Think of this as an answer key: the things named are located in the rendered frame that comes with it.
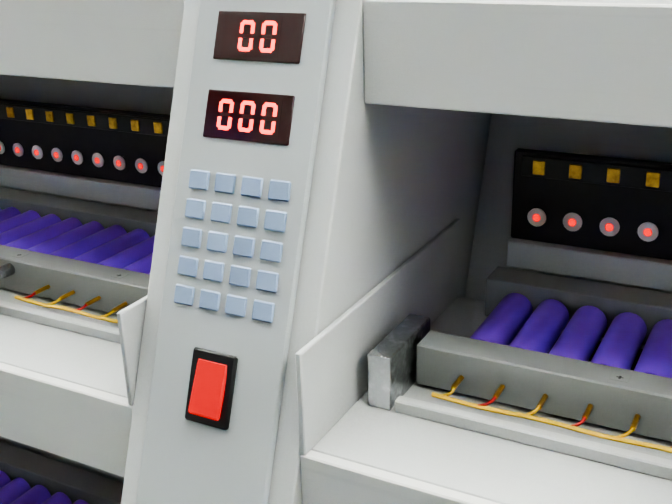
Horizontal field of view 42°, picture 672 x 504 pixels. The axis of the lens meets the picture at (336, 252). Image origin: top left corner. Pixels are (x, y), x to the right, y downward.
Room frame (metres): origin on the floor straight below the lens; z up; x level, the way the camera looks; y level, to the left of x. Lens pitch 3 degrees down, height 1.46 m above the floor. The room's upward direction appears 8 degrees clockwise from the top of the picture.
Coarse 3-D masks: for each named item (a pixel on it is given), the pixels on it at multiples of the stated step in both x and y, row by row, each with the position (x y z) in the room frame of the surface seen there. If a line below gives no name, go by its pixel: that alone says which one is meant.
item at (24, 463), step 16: (0, 448) 0.68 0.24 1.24; (16, 448) 0.68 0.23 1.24; (32, 448) 0.68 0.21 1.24; (0, 464) 0.67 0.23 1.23; (16, 464) 0.66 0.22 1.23; (32, 464) 0.66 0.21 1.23; (48, 464) 0.66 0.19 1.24; (64, 464) 0.66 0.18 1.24; (80, 464) 0.66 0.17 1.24; (0, 480) 0.65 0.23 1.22; (16, 480) 0.65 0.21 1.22; (32, 480) 0.65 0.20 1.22; (48, 480) 0.64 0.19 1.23; (64, 480) 0.64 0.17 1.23; (80, 480) 0.64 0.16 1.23; (96, 480) 0.64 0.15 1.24; (112, 480) 0.64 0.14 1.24; (0, 496) 0.63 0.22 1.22; (16, 496) 0.64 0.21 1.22; (32, 496) 0.63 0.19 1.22; (48, 496) 0.64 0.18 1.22; (64, 496) 0.63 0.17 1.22; (80, 496) 0.63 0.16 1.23; (96, 496) 0.62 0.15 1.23; (112, 496) 0.62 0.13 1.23
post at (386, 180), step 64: (192, 0) 0.42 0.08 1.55; (320, 128) 0.39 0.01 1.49; (384, 128) 0.42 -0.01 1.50; (448, 128) 0.50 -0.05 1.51; (320, 192) 0.39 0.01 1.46; (384, 192) 0.43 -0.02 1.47; (448, 192) 0.51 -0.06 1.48; (320, 256) 0.39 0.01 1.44; (384, 256) 0.44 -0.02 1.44; (320, 320) 0.39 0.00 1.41; (128, 448) 0.43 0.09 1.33
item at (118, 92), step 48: (0, 96) 0.76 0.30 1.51; (48, 96) 0.73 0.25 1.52; (96, 96) 0.71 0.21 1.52; (144, 96) 0.69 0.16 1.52; (528, 144) 0.55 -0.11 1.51; (576, 144) 0.54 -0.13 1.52; (624, 144) 0.53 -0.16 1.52; (480, 192) 0.56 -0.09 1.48; (480, 240) 0.56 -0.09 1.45; (480, 288) 0.56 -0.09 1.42
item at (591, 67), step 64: (384, 0) 0.38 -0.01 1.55; (448, 0) 0.37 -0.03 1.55; (512, 0) 0.36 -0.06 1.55; (576, 0) 0.35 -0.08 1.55; (640, 0) 0.35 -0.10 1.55; (384, 64) 0.39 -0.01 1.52; (448, 64) 0.37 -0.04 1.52; (512, 64) 0.36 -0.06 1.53; (576, 64) 0.35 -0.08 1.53; (640, 64) 0.34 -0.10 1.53
